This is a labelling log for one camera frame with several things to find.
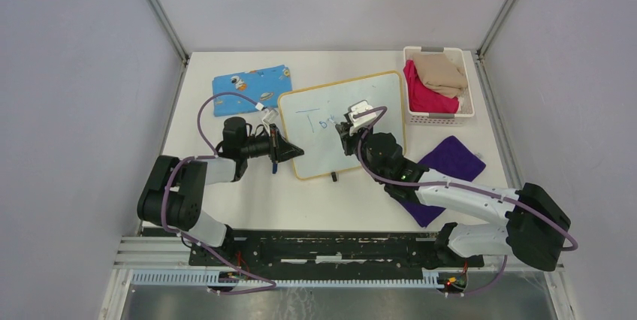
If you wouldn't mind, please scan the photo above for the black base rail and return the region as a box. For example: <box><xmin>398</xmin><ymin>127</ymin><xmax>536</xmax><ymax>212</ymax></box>
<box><xmin>217</xmin><ymin>229</ymin><xmax>485</xmax><ymax>282</ymax></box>

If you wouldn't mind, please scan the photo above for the blue cartoon cloth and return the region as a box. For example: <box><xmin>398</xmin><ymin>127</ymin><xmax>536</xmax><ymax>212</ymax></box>
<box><xmin>212</xmin><ymin>65</ymin><xmax>292</xmax><ymax>117</ymax></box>

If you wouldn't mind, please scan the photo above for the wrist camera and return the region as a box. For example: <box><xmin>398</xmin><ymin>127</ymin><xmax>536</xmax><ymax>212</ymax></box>
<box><xmin>345</xmin><ymin>100</ymin><xmax>377</xmax><ymax>135</ymax></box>
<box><xmin>255</xmin><ymin>102</ymin><xmax>279</xmax><ymax>131</ymax></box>

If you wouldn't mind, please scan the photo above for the purple cable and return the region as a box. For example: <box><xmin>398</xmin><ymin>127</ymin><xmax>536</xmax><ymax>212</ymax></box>
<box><xmin>162</xmin><ymin>92</ymin><xmax>277</xmax><ymax>296</ymax></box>
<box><xmin>350</xmin><ymin>106</ymin><xmax>579</xmax><ymax>297</ymax></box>

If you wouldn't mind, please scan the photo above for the white plastic basket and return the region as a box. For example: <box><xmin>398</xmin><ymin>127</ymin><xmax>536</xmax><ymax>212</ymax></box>
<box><xmin>403</xmin><ymin>47</ymin><xmax>474</xmax><ymax>126</ymax></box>

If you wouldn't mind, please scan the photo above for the red cloth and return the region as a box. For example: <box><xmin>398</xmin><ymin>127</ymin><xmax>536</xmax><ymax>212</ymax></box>
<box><xmin>403</xmin><ymin>60</ymin><xmax>460</xmax><ymax>113</ymax></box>

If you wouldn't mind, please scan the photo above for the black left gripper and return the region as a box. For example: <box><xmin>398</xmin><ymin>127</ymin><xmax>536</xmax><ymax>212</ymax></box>
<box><xmin>240</xmin><ymin>123</ymin><xmax>303</xmax><ymax>164</ymax></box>

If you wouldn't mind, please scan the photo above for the purple cloth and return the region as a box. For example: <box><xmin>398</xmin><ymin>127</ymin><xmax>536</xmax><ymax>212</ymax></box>
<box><xmin>402</xmin><ymin>136</ymin><xmax>486</xmax><ymax>228</ymax></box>

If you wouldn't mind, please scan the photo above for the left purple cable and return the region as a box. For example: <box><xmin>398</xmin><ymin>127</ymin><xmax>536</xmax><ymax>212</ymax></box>
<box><xmin>162</xmin><ymin>92</ymin><xmax>277</xmax><ymax>296</ymax></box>

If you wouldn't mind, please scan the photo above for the beige cloth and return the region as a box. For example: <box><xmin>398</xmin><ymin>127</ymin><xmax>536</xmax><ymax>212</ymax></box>
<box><xmin>412</xmin><ymin>53</ymin><xmax>468</xmax><ymax>98</ymax></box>

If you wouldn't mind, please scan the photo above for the white slotted cable duct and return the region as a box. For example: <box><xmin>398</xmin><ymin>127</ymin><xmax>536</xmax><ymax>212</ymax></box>
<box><xmin>131</xmin><ymin>270</ymin><xmax>446</xmax><ymax>290</ymax></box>

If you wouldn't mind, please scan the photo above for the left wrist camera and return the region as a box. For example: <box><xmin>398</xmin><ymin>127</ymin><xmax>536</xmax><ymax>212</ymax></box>
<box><xmin>255</xmin><ymin>102</ymin><xmax>279</xmax><ymax>131</ymax></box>

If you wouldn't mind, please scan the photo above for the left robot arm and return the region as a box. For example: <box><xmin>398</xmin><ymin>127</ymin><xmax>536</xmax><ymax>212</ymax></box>
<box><xmin>137</xmin><ymin>116</ymin><xmax>304</xmax><ymax>266</ymax></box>

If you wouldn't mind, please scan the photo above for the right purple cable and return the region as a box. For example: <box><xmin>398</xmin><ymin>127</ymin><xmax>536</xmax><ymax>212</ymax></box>
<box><xmin>350</xmin><ymin>106</ymin><xmax>579</xmax><ymax>297</ymax></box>

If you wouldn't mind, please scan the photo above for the yellow framed whiteboard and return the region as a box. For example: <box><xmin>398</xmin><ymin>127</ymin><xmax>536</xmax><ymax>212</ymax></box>
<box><xmin>278</xmin><ymin>71</ymin><xmax>406</xmax><ymax>180</ymax></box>

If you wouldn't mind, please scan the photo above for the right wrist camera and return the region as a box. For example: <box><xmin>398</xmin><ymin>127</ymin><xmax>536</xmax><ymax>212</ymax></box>
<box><xmin>345</xmin><ymin>100</ymin><xmax>377</xmax><ymax>135</ymax></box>

